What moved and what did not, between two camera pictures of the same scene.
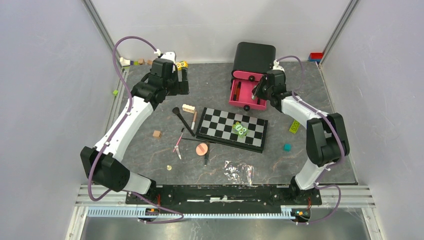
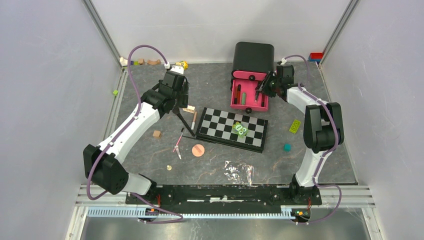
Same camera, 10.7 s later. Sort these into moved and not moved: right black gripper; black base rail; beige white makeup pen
Moved: right black gripper
Not moved: black base rail; beige white makeup pen
